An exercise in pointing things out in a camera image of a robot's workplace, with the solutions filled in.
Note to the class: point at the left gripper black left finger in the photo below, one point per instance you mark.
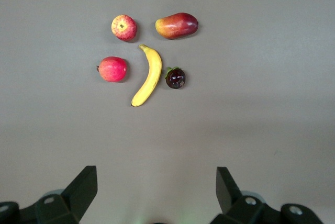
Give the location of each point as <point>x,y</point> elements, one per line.
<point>78,195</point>

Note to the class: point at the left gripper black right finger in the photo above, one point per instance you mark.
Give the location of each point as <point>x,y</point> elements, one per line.
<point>227,190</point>

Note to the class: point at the yellow banana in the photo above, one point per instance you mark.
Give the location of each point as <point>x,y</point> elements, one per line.
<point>153,72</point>

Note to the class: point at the red yellow striped apple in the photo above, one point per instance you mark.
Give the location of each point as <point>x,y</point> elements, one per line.
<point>124,27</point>

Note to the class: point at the dark purple mangosteen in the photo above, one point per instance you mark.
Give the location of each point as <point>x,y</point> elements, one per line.
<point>176,78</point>

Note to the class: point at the red yellow mango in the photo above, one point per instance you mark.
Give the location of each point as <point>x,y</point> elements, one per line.
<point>176,26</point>

